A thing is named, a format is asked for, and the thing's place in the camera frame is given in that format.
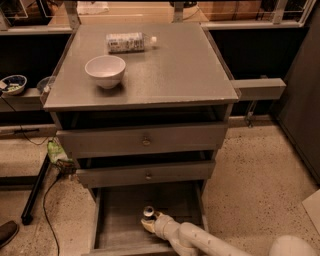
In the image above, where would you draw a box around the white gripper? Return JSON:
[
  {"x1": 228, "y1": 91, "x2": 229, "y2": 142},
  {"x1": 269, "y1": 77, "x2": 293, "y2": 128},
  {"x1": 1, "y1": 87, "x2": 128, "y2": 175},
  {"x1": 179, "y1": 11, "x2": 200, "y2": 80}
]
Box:
[{"x1": 141, "y1": 211, "x2": 176, "y2": 240}]

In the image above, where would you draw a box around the silver blue redbull can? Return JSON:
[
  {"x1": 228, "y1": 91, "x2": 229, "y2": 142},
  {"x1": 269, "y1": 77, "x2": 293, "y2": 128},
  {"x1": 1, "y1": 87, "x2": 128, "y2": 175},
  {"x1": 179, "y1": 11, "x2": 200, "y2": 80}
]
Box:
[{"x1": 142, "y1": 206, "x2": 155, "y2": 221}]

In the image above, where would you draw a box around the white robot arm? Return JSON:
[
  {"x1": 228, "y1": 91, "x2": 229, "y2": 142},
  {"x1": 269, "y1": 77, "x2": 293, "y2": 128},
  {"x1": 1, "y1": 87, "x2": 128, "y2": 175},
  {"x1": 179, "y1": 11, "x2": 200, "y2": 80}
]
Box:
[{"x1": 141, "y1": 206, "x2": 318, "y2": 256}]

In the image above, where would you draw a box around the grey open bottom drawer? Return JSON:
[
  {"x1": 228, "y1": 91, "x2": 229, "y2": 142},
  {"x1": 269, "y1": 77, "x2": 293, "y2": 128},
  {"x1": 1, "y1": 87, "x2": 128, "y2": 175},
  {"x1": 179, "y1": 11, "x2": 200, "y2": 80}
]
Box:
[{"x1": 84, "y1": 181, "x2": 208, "y2": 256}]

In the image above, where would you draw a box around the grey middle drawer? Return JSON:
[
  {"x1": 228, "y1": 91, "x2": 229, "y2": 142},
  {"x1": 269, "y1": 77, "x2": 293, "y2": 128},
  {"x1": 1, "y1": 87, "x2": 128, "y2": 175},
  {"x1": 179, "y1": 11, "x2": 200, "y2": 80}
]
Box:
[{"x1": 76, "y1": 160, "x2": 215, "y2": 188}]

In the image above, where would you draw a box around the grey top drawer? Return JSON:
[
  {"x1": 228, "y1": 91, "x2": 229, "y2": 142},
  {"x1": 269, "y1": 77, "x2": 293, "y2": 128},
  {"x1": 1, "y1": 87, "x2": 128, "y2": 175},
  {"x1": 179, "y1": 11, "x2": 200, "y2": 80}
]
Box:
[{"x1": 57, "y1": 122, "x2": 227, "y2": 159}]

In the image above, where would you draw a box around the grey drawer cabinet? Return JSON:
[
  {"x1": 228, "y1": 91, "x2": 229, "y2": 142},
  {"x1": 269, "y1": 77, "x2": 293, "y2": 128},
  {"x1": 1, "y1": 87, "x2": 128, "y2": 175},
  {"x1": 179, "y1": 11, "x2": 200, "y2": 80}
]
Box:
[{"x1": 43, "y1": 22, "x2": 240, "y2": 194}]

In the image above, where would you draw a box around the green snack bag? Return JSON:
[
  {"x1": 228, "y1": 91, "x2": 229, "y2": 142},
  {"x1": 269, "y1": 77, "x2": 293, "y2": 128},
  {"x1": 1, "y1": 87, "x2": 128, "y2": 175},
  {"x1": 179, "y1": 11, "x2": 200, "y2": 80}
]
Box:
[{"x1": 47, "y1": 140, "x2": 74, "y2": 167}]

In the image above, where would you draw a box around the black metal table leg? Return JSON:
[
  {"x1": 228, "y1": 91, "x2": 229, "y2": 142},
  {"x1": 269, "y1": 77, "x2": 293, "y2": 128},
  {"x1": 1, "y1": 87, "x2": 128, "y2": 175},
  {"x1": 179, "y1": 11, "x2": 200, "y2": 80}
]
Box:
[{"x1": 21, "y1": 155, "x2": 50, "y2": 225}]

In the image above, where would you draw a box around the dark shoe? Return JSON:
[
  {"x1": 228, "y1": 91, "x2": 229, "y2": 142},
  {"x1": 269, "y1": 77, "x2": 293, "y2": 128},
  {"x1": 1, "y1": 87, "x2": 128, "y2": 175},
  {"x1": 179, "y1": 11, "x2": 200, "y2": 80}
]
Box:
[{"x1": 0, "y1": 220, "x2": 19, "y2": 248}]

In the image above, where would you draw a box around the white ceramic bowl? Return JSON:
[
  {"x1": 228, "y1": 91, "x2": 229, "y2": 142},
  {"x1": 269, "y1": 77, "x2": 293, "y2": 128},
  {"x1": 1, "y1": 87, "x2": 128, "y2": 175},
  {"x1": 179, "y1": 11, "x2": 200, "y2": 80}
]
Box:
[{"x1": 85, "y1": 55, "x2": 126, "y2": 89}]

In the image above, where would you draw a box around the grey side shelf bar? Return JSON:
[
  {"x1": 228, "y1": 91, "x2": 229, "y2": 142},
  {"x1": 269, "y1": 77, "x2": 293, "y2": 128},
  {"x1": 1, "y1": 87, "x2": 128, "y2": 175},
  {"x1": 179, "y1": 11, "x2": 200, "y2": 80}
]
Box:
[{"x1": 231, "y1": 78, "x2": 286, "y2": 101}]

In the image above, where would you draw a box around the small clear cup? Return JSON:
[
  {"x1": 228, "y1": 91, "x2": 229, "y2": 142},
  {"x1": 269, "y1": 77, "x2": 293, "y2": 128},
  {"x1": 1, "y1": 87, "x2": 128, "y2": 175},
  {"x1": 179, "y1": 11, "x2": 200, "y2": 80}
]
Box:
[{"x1": 36, "y1": 76, "x2": 56, "y2": 94}]

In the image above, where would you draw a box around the plastic water bottle lying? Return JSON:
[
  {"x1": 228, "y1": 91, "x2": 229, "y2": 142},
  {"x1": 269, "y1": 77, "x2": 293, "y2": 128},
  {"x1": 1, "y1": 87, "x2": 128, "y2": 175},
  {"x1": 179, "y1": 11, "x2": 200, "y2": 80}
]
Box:
[{"x1": 106, "y1": 32, "x2": 157, "y2": 53}]

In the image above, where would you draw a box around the blue patterned bowl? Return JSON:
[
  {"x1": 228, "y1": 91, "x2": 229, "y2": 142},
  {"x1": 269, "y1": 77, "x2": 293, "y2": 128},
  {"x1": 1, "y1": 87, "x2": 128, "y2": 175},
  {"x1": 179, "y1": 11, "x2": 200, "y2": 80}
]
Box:
[{"x1": 0, "y1": 75, "x2": 27, "y2": 96}]

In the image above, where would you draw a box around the black floor cable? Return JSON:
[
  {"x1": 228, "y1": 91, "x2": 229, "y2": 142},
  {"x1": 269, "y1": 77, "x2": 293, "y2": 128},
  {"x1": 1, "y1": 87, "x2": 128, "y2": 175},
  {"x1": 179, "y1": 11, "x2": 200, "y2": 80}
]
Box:
[{"x1": 41, "y1": 171, "x2": 64, "y2": 256}]

